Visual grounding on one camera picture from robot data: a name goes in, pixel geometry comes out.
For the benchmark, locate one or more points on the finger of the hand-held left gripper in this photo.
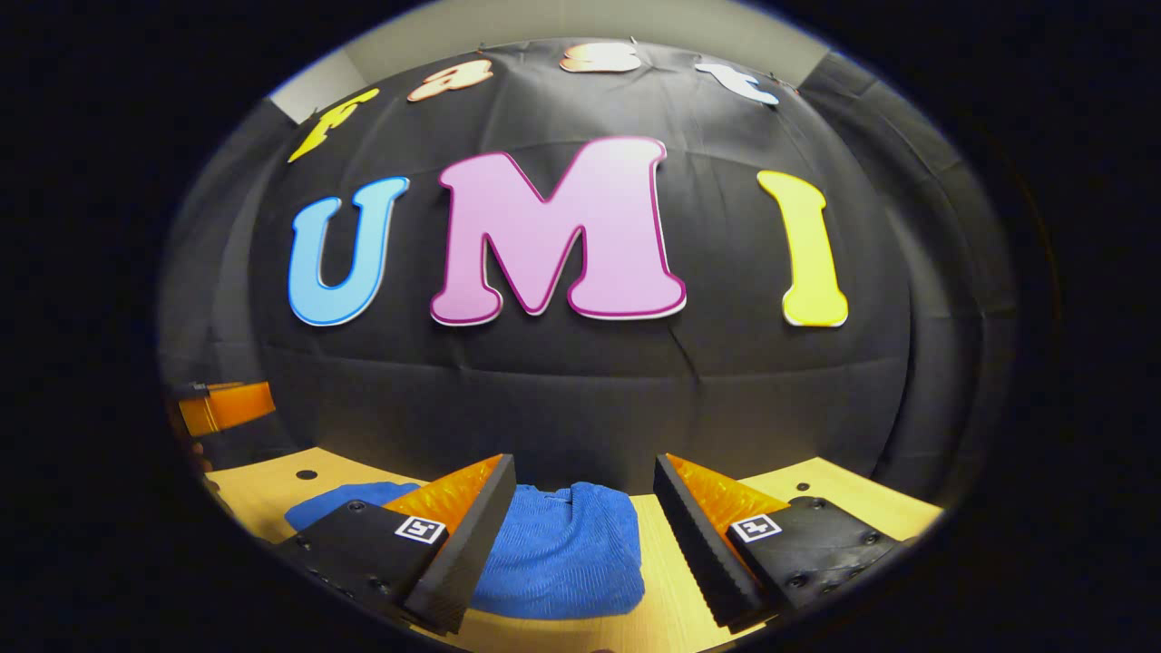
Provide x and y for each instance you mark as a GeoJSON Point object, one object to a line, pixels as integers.
{"type": "Point", "coordinates": [236, 406]}

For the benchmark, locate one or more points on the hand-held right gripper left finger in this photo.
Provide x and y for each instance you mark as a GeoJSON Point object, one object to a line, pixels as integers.
{"type": "Point", "coordinates": [472, 553]}

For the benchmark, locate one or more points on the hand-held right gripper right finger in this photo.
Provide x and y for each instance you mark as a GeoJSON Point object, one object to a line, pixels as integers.
{"type": "Point", "coordinates": [698, 553]}

